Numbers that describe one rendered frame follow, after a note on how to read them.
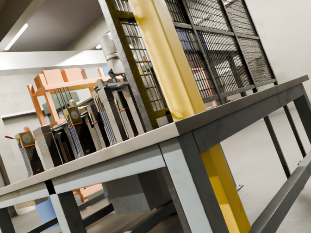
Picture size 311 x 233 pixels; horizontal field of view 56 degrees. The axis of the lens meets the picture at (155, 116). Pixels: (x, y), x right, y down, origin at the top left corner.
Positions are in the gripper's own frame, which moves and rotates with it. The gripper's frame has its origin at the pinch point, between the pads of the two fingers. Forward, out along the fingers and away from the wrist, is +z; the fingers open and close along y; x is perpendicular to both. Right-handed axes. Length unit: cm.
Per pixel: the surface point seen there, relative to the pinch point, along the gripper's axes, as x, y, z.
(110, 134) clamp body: -4.6, 20.0, 29.2
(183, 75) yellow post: 68, 46, 20
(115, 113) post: 17.8, 34.0, 20.4
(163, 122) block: 28.1, 12.3, 33.4
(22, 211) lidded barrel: -557, -179, 108
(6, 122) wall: -625, -248, -111
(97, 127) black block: -18.7, 15.0, 21.6
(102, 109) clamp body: -4.1, 20.1, 13.4
